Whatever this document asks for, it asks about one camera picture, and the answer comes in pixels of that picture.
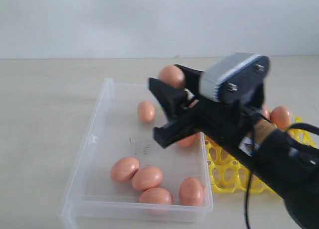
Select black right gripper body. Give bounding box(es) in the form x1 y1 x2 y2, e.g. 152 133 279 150
153 89 264 157

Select brown egg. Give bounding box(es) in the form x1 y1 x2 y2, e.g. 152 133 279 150
110 157 140 183
137 101 156 122
179 177 204 206
139 187 173 205
269 106 291 130
158 65 185 89
177 133 198 147
132 166 163 191

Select clear plastic container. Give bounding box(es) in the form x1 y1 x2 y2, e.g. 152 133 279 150
59 79 213 229

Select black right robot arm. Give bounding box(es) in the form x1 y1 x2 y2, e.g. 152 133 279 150
149 58 319 229

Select yellow plastic egg tray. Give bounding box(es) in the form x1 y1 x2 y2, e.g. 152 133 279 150
205 118 319 195

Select black camera cable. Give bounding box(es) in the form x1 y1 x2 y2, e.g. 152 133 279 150
243 109 319 229

